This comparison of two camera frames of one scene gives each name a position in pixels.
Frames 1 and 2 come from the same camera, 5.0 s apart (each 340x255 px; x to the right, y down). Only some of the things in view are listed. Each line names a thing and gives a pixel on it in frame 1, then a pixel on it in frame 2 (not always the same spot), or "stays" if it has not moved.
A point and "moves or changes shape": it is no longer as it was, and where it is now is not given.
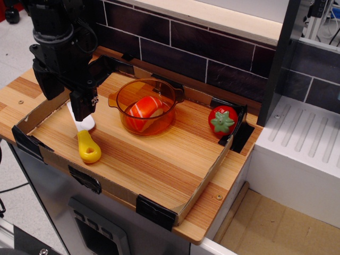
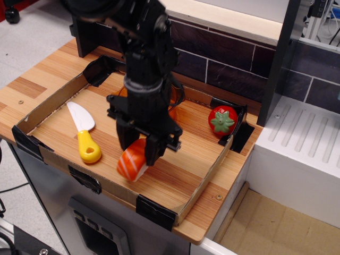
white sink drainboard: (295, 161) stays
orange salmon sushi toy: (143, 112) moves or changes shape
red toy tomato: (223, 120) stays
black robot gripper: (66, 52) -> (150, 93)
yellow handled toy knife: (89, 152) stays
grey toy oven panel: (96, 234) stays
